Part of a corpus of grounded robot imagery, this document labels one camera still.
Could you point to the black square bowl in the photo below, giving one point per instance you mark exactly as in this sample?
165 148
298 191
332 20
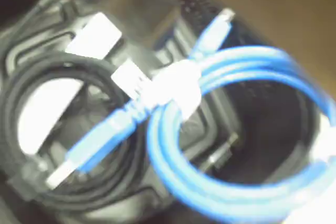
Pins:
262 129

